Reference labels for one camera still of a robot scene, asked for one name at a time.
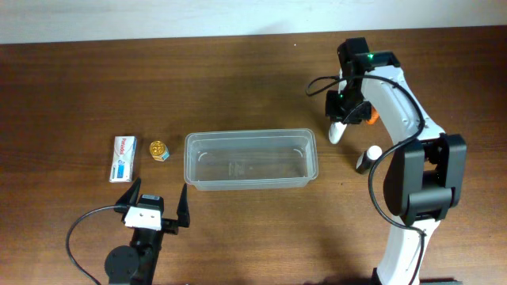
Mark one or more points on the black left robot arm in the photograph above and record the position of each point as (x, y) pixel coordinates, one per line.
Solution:
(136, 262)

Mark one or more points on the clear plastic container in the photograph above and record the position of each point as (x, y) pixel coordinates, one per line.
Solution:
(253, 159)

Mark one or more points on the gold lid balm jar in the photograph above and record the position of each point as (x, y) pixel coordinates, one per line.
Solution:
(159, 151)

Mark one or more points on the orange Redoxon tablet tube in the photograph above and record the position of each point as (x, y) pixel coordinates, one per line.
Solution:
(374, 116)

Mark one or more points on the dark bottle white cap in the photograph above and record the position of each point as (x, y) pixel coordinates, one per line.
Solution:
(368, 159)

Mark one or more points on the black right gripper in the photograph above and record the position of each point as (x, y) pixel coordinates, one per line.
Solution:
(357, 113)

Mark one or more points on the white blue Panadol box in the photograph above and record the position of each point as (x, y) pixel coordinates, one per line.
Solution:
(123, 159)

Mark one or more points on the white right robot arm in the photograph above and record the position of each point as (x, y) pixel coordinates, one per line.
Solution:
(425, 176)

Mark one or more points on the white calamine lotion bottle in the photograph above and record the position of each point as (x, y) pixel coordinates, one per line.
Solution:
(336, 131)

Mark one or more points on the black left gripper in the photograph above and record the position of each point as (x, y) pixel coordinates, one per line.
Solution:
(169, 226)

